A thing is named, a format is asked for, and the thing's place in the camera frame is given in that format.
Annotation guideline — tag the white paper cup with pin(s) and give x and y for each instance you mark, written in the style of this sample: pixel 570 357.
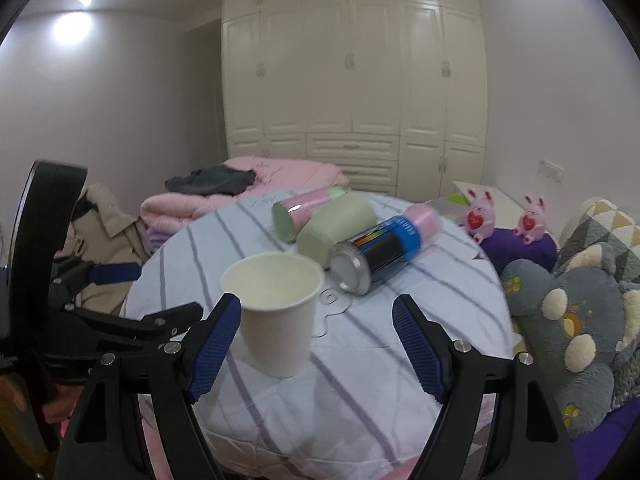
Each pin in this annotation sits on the white paper cup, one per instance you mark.
pixel 280 320

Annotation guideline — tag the thin loose thread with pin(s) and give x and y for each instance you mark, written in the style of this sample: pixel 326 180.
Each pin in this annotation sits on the thin loose thread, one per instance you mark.
pixel 327 317

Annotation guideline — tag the folded purple cloth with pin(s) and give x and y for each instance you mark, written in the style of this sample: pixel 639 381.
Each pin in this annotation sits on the folded purple cloth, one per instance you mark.
pixel 162 237

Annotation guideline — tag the pink and green cup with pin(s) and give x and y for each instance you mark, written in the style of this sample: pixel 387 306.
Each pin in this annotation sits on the pink and green cup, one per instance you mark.
pixel 300 210

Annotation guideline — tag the white wall socket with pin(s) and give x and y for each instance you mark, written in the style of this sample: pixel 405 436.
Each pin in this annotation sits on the white wall socket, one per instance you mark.
pixel 551 169

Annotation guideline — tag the green book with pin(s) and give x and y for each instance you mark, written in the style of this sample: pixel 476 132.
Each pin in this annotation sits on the green book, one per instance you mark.
pixel 447 207

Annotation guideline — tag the grey plush toy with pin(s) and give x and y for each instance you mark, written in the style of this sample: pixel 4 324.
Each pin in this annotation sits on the grey plush toy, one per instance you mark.
pixel 585 320

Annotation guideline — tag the beige coat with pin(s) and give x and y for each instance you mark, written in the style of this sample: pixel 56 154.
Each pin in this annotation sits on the beige coat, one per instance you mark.
pixel 107 232

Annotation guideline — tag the metal can with pink lid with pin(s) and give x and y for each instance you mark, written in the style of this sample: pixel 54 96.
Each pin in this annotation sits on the metal can with pink lid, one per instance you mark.
pixel 380 247

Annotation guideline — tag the white striped table cloth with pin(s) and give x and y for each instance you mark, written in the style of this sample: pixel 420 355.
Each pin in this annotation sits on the white striped table cloth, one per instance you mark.
pixel 380 325

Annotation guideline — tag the dark grey garment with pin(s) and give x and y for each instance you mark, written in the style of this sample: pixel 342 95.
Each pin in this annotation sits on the dark grey garment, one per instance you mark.
pixel 215 180

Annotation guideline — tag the triangle patterned pillow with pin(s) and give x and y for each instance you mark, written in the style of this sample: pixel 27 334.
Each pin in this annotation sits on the triangle patterned pillow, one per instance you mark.
pixel 600 225

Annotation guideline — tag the ceiling light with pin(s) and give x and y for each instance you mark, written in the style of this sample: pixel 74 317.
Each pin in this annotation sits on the ceiling light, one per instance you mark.
pixel 72 22

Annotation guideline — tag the pink bunny plush toy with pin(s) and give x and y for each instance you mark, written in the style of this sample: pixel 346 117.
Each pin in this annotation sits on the pink bunny plush toy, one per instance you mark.
pixel 531 222
pixel 480 217

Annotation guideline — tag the light green plastic cup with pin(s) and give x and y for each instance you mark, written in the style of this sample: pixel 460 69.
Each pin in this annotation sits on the light green plastic cup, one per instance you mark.
pixel 337 230

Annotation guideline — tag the cream wardrobe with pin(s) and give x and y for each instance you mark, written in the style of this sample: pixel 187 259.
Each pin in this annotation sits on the cream wardrobe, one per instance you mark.
pixel 350 75

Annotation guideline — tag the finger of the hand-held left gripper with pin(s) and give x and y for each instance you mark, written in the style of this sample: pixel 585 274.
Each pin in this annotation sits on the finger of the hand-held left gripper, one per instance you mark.
pixel 145 324
pixel 115 272

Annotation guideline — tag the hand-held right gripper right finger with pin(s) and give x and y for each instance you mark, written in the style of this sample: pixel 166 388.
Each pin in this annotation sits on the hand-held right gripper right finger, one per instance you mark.
pixel 417 355

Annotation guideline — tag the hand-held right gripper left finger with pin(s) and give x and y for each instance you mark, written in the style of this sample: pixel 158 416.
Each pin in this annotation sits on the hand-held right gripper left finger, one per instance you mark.
pixel 215 347

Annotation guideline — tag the pink quilt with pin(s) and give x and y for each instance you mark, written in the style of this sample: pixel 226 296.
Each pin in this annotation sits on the pink quilt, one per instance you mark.
pixel 295 172

